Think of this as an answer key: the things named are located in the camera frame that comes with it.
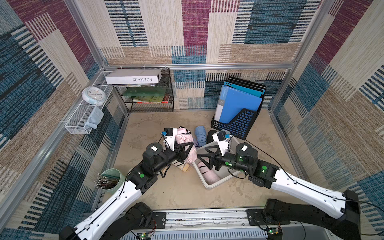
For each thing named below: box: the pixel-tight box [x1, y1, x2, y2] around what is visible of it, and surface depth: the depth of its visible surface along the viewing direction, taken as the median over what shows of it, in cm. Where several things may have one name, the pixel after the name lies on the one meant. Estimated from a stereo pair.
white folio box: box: [105, 69, 163, 85], surface depth 81 cm
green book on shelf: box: [122, 87, 167, 101], surface depth 101 cm
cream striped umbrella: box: [171, 159, 190, 172], surface depth 89 cm
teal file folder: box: [223, 81, 265, 98], surface depth 91 cm
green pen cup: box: [100, 168, 126, 192], surface depth 76 cm
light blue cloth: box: [84, 106, 105, 130], surface depth 70 cm
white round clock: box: [82, 86, 107, 106], surface depth 76 cm
